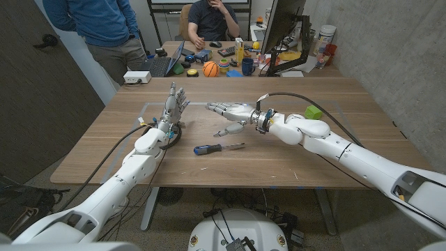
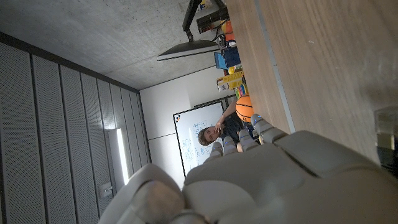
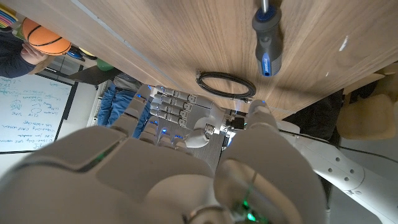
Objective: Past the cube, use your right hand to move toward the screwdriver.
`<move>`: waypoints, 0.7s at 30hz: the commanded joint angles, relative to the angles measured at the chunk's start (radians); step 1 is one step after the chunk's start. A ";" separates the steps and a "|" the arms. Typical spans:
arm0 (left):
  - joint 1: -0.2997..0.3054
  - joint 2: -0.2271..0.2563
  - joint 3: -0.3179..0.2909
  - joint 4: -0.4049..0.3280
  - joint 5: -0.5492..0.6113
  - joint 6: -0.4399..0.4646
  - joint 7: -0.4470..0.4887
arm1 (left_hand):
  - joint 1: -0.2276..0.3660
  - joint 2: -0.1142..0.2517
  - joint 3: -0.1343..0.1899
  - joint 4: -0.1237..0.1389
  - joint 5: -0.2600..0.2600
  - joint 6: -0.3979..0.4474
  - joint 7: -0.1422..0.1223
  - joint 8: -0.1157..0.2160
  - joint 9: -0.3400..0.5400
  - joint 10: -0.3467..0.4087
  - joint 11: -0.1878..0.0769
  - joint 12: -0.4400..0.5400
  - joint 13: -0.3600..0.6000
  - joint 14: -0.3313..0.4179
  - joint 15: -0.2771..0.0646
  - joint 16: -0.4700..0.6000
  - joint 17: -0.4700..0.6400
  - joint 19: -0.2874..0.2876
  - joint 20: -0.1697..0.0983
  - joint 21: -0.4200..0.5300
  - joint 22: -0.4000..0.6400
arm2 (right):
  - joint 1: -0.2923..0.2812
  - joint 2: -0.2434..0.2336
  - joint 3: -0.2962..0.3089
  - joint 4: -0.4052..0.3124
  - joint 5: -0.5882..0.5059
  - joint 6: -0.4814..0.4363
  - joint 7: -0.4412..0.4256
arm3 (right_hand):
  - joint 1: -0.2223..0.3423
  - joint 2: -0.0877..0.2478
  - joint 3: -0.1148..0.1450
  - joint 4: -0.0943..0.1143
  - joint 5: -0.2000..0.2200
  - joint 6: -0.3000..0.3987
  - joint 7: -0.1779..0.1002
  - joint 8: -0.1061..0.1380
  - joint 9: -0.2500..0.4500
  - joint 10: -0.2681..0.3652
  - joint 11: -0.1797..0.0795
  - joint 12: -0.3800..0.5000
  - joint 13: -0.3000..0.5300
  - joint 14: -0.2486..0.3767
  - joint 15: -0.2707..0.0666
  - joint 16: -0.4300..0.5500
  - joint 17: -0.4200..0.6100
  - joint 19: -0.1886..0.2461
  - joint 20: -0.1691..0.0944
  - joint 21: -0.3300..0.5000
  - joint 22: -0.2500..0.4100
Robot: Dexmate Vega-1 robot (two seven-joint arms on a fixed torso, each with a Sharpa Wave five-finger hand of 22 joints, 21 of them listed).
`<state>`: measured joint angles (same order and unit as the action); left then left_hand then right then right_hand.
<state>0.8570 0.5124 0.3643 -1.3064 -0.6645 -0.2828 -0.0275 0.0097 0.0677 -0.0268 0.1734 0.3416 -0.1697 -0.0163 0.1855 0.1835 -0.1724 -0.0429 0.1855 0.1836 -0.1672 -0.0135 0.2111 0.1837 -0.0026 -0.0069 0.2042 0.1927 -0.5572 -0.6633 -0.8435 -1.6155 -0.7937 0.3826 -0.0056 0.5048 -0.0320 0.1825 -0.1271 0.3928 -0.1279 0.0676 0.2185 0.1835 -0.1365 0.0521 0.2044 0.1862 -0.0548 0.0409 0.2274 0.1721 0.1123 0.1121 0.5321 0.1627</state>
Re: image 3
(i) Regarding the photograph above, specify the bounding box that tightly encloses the rainbow striped toy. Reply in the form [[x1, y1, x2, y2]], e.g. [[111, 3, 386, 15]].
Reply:
[[0, 7, 19, 29]]

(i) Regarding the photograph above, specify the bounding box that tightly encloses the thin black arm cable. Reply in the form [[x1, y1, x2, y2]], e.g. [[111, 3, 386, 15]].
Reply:
[[279, 129, 398, 164]]

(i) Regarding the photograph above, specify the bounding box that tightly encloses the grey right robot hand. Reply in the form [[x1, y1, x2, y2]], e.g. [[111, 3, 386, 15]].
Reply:
[[0, 84, 329, 224]]

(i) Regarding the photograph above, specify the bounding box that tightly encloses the orange basketball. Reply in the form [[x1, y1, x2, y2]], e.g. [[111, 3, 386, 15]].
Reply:
[[21, 17, 72, 56]]

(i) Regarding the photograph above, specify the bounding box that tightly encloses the coiled black cable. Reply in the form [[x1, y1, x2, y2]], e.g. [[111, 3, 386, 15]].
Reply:
[[195, 70, 257, 103]]

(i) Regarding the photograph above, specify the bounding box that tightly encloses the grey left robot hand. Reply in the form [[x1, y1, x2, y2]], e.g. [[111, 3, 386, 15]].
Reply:
[[149, 85, 231, 149]]

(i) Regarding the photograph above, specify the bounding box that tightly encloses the black flat panel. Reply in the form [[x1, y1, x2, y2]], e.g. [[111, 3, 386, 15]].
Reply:
[[67, 65, 124, 86]]

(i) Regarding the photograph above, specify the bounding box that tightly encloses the person in blue jeans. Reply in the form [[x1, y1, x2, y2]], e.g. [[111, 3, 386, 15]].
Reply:
[[96, 73, 153, 139]]

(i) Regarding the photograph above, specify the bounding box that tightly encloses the whiteboard with black frame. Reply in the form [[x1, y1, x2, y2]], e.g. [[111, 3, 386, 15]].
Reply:
[[0, 73, 78, 155]]

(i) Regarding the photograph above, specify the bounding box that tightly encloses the black and blue screwdriver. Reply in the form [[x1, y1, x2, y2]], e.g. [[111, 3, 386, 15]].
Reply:
[[251, 0, 284, 78]]

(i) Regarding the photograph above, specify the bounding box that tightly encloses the green ball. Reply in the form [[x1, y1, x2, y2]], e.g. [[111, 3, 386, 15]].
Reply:
[[96, 58, 115, 72]]

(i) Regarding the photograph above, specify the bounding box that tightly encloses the person in dark shirt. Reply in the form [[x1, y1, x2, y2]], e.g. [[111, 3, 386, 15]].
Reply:
[[0, 26, 57, 79]]

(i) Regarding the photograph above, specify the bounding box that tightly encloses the beige chair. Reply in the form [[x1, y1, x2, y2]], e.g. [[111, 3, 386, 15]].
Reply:
[[336, 62, 398, 141]]

